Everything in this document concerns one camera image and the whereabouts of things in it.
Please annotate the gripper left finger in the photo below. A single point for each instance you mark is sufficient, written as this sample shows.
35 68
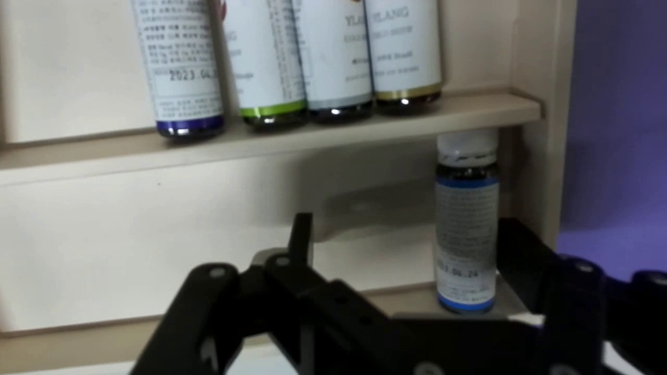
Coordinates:
208 312

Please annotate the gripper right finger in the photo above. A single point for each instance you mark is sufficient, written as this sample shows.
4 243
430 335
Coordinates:
573 302

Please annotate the bottle with gold band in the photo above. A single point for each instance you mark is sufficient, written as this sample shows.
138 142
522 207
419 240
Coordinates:
404 47

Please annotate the bottle with blue band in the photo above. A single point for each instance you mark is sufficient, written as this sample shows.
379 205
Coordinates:
465 234

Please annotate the bottle with purple band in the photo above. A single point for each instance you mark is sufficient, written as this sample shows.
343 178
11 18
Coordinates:
182 67

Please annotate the bottle with green band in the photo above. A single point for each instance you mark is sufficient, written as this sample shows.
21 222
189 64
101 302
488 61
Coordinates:
263 57

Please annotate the bottle with silver band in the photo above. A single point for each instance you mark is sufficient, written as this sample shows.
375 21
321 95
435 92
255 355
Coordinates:
336 52

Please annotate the beige compartment box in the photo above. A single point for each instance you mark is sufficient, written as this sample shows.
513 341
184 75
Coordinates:
156 219

